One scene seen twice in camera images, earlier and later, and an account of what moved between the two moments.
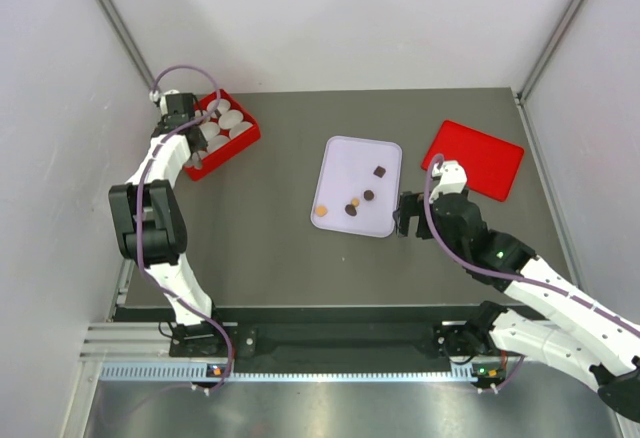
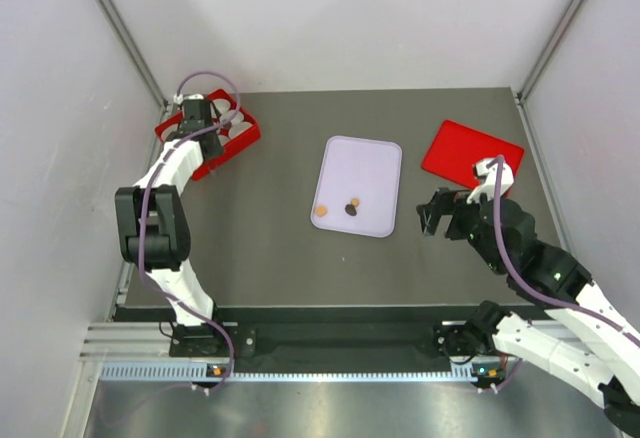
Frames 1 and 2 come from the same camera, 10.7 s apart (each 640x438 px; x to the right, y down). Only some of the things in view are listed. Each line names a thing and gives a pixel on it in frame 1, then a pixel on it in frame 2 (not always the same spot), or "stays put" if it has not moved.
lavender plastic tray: (358, 186) stays put
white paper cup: (223, 105) stays put
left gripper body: (163, 123) -> (218, 151)
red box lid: (490, 163) stays put
